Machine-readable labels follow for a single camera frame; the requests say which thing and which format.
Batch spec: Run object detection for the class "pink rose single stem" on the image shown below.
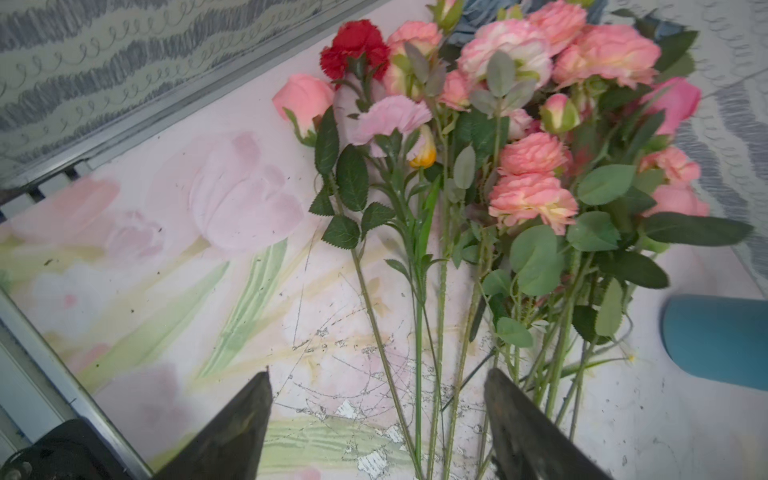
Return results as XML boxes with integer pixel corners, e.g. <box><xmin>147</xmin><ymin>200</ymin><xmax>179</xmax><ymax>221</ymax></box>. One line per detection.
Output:
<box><xmin>272</xmin><ymin>74</ymin><xmax>423</xmax><ymax>479</ymax></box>

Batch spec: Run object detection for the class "tall blue ceramic vase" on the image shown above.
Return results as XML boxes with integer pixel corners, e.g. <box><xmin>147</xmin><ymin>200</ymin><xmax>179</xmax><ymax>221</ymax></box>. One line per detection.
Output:
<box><xmin>660</xmin><ymin>295</ymin><xmax>767</xmax><ymax>391</ymax></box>

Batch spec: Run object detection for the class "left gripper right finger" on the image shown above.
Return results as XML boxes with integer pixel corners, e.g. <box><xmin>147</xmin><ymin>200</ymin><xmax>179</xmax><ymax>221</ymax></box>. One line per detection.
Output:
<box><xmin>484</xmin><ymin>368</ymin><xmax>610</xmax><ymax>480</ymax></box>

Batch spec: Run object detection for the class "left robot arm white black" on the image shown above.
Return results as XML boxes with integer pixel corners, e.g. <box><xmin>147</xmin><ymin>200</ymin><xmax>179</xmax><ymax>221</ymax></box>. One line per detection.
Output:
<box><xmin>1</xmin><ymin>368</ymin><xmax>608</xmax><ymax>479</ymax></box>

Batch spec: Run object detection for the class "pink flower bunch on table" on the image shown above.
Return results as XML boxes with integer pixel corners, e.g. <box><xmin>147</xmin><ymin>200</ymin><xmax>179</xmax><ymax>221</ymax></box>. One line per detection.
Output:
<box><xmin>383</xmin><ymin>0</ymin><xmax>755</xmax><ymax>480</ymax></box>

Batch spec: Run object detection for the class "red carnation stem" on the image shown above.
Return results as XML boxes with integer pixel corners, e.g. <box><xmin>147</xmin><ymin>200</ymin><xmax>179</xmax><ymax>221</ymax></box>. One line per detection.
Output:
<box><xmin>320</xmin><ymin>19</ymin><xmax>390</xmax><ymax>81</ymax></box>

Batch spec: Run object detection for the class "blue grey rose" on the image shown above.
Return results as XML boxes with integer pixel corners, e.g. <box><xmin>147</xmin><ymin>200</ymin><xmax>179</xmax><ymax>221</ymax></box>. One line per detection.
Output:
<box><xmin>447</xmin><ymin>0</ymin><xmax>686</xmax><ymax>46</ymax></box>

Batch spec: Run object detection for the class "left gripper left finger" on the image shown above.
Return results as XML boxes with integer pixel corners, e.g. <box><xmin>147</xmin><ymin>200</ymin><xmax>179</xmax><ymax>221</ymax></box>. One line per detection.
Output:
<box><xmin>154</xmin><ymin>371</ymin><xmax>273</xmax><ymax>480</ymax></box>

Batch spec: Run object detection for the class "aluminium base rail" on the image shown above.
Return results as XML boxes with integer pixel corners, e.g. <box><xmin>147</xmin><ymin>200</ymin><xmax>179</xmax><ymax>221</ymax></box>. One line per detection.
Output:
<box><xmin>1</xmin><ymin>294</ymin><xmax>152</xmax><ymax>479</ymax></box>

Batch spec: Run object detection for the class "light pink carnation stem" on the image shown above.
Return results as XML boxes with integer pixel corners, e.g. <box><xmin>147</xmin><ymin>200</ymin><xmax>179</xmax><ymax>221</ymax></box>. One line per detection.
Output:
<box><xmin>346</xmin><ymin>94</ymin><xmax>448</xmax><ymax>480</ymax></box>

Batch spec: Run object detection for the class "pink carnation spray stem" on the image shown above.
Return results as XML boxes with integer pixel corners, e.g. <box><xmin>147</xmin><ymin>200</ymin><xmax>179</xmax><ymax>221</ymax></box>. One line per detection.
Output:
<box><xmin>383</xmin><ymin>17</ymin><xmax>580</xmax><ymax>480</ymax></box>

